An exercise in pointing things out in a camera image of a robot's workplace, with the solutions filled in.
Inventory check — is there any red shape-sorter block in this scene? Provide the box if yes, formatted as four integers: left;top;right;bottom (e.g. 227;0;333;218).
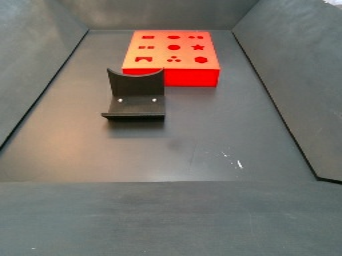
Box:
122;30;221;87

